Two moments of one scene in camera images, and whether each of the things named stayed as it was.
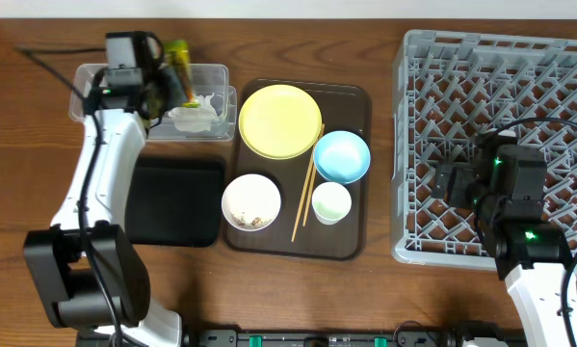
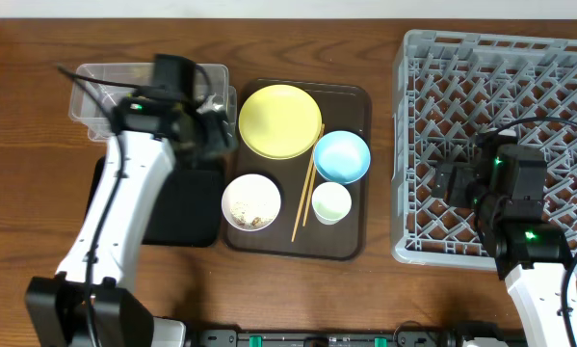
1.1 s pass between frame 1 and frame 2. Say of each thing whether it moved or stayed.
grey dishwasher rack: stayed
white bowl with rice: stayed
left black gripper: moved
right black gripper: stayed
